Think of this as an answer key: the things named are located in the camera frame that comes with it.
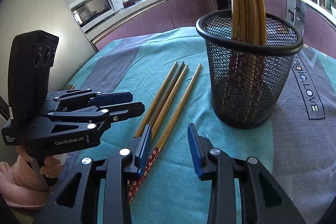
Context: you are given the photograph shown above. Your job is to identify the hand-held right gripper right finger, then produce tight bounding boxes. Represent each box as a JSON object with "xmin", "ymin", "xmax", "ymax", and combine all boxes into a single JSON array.
[{"xmin": 187, "ymin": 123, "xmax": 306, "ymax": 224}]

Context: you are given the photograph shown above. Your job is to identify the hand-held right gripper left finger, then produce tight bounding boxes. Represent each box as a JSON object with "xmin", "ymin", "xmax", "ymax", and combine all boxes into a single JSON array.
[{"xmin": 34, "ymin": 124, "xmax": 152, "ymax": 224}]

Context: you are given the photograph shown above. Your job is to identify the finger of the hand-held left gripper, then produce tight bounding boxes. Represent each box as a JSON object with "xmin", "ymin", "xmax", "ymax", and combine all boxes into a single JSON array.
[
  {"xmin": 49, "ymin": 101, "xmax": 145, "ymax": 132},
  {"xmin": 56, "ymin": 89, "xmax": 133, "ymax": 109}
]

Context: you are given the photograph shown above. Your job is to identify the bamboo chopstick floral handle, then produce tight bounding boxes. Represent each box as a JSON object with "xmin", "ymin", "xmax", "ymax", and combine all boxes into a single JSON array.
[
  {"xmin": 142, "ymin": 61, "xmax": 185, "ymax": 135},
  {"xmin": 134, "ymin": 61, "xmax": 179, "ymax": 138},
  {"xmin": 127, "ymin": 64, "xmax": 189, "ymax": 203},
  {"xmin": 142, "ymin": 63, "xmax": 202, "ymax": 182}
]

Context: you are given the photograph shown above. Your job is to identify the black mesh utensil holder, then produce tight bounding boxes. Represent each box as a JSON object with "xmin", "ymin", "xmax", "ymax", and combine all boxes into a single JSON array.
[{"xmin": 196, "ymin": 9, "xmax": 303, "ymax": 130}]

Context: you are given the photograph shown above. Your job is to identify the bunch of bamboo chopsticks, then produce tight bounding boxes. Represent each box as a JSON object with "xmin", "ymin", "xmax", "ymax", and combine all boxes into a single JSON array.
[{"xmin": 227, "ymin": 0, "xmax": 267, "ymax": 119}]

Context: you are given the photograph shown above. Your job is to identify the person's left hand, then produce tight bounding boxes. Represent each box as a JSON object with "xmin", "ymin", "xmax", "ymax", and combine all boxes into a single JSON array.
[{"xmin": 16, "ymin": 146, "xmax": 67, "ymax": 189}]

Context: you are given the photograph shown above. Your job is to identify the teal and purple tablecloth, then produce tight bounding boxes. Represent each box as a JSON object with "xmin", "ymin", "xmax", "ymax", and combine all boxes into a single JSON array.
[{"xmin": 66, "ymin": 26, "xmax": 336, "ymax": 224}]

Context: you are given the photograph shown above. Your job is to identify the grey refrigerator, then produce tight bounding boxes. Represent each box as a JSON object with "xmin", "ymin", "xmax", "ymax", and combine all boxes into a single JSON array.
[{"xmin": 0, "ymin": 0, "xmax": 99, "ymax": 114}]

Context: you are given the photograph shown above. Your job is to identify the white countertop oven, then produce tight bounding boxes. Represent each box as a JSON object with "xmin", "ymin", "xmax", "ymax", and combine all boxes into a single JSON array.
[{"xmin": 70, "ymin": 0, "xmax": 124, "ymax": 28}]

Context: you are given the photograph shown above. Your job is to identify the mauve base cabinet run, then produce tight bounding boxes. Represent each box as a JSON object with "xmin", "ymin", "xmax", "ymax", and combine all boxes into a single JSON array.
[
  {"xmin": 262, "ymin": 0, "xmax": 336, "ymax": 62},
  {"xmin": 80, "ymin": 0, "xmax": 218, "ymax": 51}
]

